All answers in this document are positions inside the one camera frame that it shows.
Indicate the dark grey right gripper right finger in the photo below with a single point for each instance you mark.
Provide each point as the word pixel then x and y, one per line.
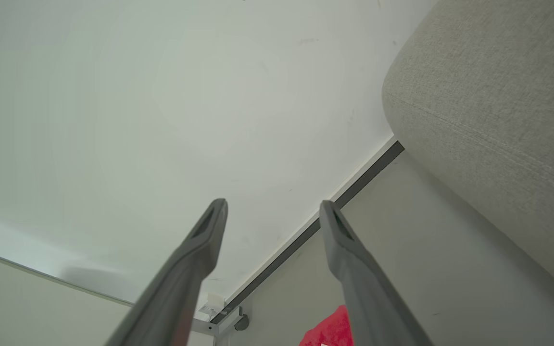
pixel 368 298

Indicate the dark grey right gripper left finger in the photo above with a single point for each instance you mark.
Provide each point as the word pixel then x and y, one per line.
pixel 181 278

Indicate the red clothing item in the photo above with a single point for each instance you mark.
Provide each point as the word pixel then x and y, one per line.
pixel 330 331

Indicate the small white plastic block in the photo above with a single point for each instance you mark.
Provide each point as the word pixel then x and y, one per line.
pixel 214 300

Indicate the grey fabric sofa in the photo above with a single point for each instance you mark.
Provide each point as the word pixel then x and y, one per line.
pixel 498 120

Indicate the metal corner bracket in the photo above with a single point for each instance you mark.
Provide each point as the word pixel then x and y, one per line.
pixel 209 328

